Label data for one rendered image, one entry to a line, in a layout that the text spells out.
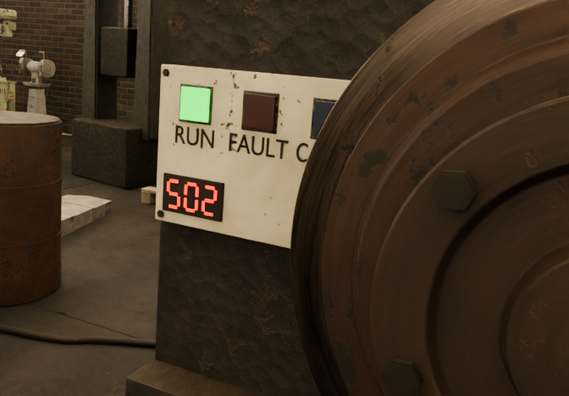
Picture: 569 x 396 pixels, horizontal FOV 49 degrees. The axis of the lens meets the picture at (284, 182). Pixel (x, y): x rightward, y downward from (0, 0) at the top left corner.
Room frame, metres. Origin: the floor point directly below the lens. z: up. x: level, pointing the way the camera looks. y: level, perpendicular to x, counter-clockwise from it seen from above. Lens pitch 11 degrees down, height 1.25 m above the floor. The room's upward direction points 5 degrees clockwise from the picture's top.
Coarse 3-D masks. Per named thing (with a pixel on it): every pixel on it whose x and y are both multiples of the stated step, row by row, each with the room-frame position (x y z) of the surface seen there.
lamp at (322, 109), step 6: (318, 102) 0.62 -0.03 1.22; (324, 102) 0.61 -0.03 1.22; (330, 102) 0.61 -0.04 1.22; (318, 108) 0.62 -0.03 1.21; (324, 108) 0.61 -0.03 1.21; (330, 108) 0.61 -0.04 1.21; (318, 114) 0.62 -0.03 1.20; (324, 114) 0.61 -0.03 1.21; (318, 120) 0.62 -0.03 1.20; (324, 120) 0.61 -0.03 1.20; (312, 126) 0.62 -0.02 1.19; (318, 126) 0.62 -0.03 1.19; (312, 132) 0.62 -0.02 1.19; (318, 132) 0.62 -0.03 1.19
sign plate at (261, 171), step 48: (240, 96) 0.66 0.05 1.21; (288, 96) 0.64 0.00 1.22; (336, 96) 0.61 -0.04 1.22; (192, 144) 0.68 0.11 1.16; (240, 144) 0.66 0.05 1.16; (288, 144) 0.63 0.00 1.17; (192, 192) 0.68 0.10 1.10; (240, 192) 0.66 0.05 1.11; (288, 192) 0.63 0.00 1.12; (288, 240) 0.63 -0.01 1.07
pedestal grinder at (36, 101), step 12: (24, 60) 8.47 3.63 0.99; (48, 60) 8.37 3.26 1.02; (24, 72) 8.47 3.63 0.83; (36, 72) 8.38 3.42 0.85; (48, 72) 8.37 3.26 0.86; (24, 84) 8.39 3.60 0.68; (36, 84) 8.30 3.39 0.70; (48, 84) 8.47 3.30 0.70; (36, 96) 8.37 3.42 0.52; (36, 108) 8.36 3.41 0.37
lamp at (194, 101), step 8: (184, 88) 0.68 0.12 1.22; (192, 88) 0.68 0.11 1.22; (200, 88) 0.68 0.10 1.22; (184, 96) 0.68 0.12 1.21; (192, 96) 0.68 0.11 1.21; (200, 96) 0.67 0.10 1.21; (208, 96) 0.67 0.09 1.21; (184, 104) 0.68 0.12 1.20; (192, 104) 0.68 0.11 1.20; (200, 104) 0.67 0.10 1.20; (208, 104) 0.67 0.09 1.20; (184, 112) 0.68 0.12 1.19; (192, 112) 0.68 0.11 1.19; (200, 112) 0.67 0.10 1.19; (208, 112) 0.67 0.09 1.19; (192, 120) 0.68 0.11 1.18; (200, 120) 0.67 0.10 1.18
